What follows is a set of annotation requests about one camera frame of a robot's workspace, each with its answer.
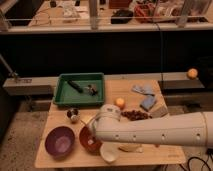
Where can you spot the black tool in tray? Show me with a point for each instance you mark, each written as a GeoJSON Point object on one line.
{"type": "Point", "coordinates": [75, 86]}

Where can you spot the red bowl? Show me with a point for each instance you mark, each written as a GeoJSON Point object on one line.
{"type": "Point", "coordinates": [88, 141]}

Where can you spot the orange fruit toy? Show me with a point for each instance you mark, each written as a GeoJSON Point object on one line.
{"type": "Point", "coordinates": [120, 102]}

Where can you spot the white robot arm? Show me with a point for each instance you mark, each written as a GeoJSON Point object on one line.
{"type": "Point", "coordinates": [192, 129]}

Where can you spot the small dark toy in tray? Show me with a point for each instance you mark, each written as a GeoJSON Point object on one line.
{"type": "Point", "coordinates": [92, 90]}

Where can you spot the blue cloth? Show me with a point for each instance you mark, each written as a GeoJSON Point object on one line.
{"type": "Point", "coordinates": [145, 90]}

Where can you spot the green plastic tray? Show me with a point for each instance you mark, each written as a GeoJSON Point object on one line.
{"type": "Point", "coordinates": [65, 95]}

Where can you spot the wooden block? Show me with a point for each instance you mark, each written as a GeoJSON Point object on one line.
{"type": "Point", "coordinates": [160, 112]}

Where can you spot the orange ball on shelf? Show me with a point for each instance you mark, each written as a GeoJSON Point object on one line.
{"type": "Point", "coordinates": [192, 73]}

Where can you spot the white bowl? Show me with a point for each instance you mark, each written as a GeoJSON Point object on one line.
{"type": "Point", "coordinates": [109, 152]}

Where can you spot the brown grape bunch toy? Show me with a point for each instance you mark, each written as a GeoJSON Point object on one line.
{"type": "Point", "coordinates": [135, 115]}

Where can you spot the blue sponge block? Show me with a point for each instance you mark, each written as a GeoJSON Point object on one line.
{"type": "Point", "coordinates": [148, 103]}

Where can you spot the pale banana toy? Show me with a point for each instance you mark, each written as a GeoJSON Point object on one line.
{"type": "Point", "coordinates": [137, 148]}

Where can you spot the purple bowl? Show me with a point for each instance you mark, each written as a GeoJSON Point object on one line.
{"type": "Point", "coordinates": [60, 141]}

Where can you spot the small metal cup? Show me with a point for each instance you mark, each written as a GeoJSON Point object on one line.
{"type": "Point", "coordinates": [73, 115]}

